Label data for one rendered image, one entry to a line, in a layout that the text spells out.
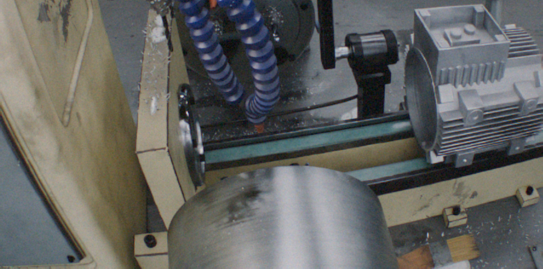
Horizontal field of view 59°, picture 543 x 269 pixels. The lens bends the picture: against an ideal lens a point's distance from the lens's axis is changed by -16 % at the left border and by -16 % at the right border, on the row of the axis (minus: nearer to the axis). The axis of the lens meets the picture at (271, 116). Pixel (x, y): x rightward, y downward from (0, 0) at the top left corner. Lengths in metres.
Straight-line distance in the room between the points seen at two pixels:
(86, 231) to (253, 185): 0.26
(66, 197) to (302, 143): 0.43
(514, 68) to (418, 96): 0.20
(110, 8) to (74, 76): 0.92
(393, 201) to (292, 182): 0.37
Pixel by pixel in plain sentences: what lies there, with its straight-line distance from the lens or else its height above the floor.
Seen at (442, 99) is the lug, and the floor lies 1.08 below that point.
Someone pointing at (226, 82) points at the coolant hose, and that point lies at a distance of 0.54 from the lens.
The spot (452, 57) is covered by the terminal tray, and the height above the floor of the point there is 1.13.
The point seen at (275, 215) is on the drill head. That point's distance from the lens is 0.50.
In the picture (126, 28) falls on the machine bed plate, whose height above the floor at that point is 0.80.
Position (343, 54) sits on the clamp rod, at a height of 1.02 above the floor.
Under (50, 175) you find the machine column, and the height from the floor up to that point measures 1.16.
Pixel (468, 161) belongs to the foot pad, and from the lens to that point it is 0.83.
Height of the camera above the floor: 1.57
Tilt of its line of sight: 43 degrees down
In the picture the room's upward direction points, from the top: 7 degrees counter-clockwise
